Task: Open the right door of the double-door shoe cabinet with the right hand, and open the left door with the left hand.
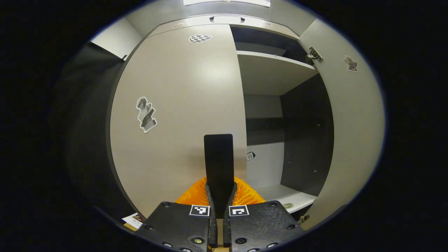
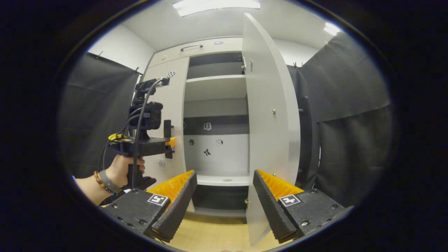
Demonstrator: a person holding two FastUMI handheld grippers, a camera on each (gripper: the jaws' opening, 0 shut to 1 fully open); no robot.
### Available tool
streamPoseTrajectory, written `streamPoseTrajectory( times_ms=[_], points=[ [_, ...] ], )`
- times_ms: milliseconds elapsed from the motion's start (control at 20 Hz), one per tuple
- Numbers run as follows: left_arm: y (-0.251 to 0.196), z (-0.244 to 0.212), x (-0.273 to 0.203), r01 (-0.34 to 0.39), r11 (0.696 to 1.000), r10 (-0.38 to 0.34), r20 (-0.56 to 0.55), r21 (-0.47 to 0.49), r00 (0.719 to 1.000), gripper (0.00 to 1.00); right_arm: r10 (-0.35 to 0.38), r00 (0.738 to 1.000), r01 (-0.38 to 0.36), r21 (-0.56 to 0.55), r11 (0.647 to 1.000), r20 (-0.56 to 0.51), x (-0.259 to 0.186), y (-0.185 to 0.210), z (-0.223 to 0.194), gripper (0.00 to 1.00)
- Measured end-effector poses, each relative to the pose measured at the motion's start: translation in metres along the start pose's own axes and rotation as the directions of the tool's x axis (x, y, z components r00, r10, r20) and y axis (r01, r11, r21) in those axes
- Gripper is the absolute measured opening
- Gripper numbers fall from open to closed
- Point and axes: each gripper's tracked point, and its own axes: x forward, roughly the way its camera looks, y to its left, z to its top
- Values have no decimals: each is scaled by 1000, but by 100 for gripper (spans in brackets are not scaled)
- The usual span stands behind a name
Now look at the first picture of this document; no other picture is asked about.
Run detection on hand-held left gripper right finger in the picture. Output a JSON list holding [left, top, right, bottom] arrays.
[[223, 177, 305, 252]]

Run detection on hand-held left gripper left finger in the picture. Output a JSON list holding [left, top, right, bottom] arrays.
[[135, 177, 218, 252]]

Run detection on black door handle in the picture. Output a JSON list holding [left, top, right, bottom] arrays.
[[204, 134, 234, 219]]

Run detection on beige double-door shoe cabinet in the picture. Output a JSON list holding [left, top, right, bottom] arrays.
[[105, 14, 385, 231]]

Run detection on beige cabinet door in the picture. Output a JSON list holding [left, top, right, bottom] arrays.
[[299, 18, 385, 231], [110, 24, 248, 217]]

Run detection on white cabinet shelf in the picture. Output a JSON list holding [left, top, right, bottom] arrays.
[[254, 184, 317, 214]]

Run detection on beige cabinet shelf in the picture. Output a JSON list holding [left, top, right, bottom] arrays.
[[237, 51, 319, 96]]

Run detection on beige cabinet drawer front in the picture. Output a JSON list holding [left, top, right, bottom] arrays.
[[147, 15, 300, 40]]

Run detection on printed photo card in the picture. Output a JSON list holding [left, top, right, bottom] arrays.
[[122, 212, 146, 230]]

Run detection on long ceiling light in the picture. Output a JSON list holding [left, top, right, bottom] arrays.
[[183, 0, 272, 7]]

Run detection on metal drawer handle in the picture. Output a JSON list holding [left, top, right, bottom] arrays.
[[209, 15, 245, 24]]

